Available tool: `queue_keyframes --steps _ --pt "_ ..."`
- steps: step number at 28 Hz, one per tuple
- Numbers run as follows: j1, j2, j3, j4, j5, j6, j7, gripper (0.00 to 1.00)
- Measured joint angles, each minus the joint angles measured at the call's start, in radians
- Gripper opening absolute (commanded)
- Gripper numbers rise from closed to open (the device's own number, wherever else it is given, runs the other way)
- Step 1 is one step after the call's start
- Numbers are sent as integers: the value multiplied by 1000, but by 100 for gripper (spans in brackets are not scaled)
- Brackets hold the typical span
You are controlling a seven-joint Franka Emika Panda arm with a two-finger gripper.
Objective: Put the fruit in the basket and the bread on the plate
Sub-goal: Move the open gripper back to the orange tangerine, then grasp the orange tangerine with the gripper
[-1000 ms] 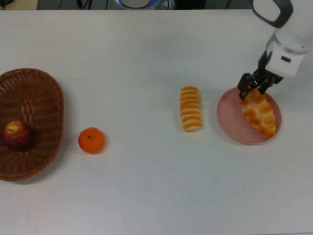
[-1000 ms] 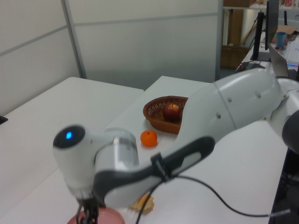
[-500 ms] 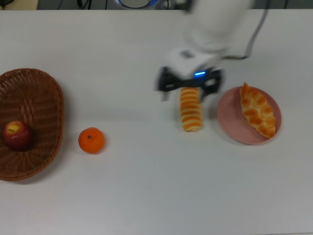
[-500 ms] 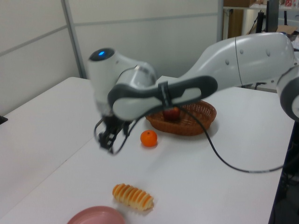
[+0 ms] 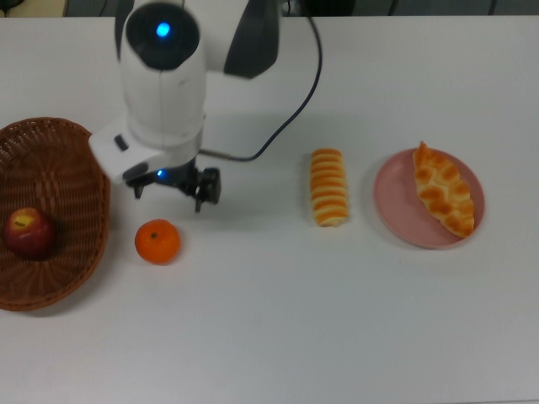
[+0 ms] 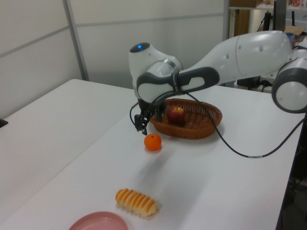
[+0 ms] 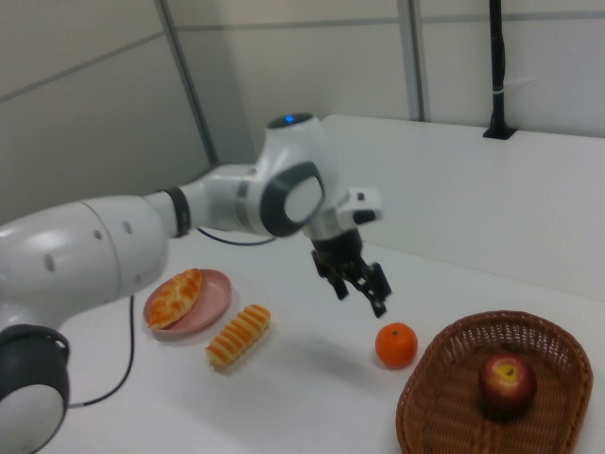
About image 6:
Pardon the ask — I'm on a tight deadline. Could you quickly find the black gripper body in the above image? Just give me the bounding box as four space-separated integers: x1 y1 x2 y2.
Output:
138 99 166 118

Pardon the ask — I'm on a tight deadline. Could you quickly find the red toy apple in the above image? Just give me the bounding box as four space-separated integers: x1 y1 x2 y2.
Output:
166 106 186 125

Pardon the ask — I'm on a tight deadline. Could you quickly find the toy orange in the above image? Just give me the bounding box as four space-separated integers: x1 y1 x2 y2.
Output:
143 133 162 152

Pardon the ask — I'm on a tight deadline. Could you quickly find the striped toy bread roll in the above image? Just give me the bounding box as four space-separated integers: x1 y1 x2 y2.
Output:
115 188 159 218

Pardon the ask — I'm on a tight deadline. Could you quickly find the brown woven basket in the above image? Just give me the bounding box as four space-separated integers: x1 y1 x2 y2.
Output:
149 98 223 140

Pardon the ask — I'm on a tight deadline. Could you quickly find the pink plate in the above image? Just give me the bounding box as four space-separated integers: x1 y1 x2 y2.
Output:
69 211 130 230

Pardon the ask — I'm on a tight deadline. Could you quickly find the black device behind table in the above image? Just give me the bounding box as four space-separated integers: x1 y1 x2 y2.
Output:
236 76 274 91

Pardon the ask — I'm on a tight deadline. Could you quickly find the brown wooden board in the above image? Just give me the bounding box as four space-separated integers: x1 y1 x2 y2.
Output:
234 9 250 36

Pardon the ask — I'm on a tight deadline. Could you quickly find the cardboard box on shelf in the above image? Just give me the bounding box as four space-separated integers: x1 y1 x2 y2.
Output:
229 0 262 7

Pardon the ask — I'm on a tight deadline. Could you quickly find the white shelf board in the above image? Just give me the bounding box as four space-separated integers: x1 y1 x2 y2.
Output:
229 5 307 12

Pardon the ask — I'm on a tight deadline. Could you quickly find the dark vertical column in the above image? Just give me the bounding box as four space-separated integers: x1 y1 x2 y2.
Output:
273 0 287 31

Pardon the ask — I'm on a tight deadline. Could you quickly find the open brown cardboard box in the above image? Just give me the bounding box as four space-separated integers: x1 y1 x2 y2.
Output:
284 25 307 36

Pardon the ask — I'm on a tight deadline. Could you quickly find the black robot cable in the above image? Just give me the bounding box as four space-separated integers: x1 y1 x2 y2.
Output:
130 79 307 159

